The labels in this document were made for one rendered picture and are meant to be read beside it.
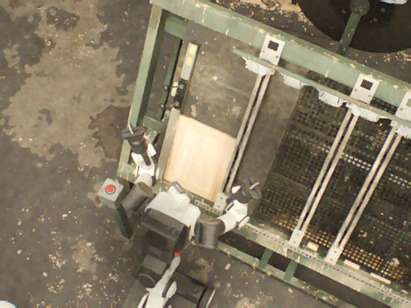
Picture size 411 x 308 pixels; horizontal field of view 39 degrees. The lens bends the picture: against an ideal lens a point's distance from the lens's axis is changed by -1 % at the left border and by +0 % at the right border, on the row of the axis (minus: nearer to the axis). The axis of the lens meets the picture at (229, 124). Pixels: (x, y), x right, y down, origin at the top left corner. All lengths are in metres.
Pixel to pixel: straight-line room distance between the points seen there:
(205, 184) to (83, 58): 2.14
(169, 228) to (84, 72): 2.47
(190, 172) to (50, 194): 1.51
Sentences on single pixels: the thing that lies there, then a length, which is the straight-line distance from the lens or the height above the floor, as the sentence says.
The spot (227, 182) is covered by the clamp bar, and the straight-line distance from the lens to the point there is 3.45.
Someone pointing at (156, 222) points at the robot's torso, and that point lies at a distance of 3.06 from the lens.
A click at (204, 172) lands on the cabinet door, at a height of 1.04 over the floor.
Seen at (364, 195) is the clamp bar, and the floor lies 1.33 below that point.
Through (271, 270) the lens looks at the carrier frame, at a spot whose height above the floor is 0.18.
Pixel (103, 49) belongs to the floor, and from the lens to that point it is 5.32.
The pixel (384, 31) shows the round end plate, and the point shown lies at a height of 1.70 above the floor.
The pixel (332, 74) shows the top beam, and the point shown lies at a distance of 2.93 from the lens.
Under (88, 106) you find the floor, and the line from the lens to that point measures 5.03.
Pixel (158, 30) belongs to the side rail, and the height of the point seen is 1.70.
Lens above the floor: 4.30
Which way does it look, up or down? 62 degrees down
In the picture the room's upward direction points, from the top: 5 degrees clockwise
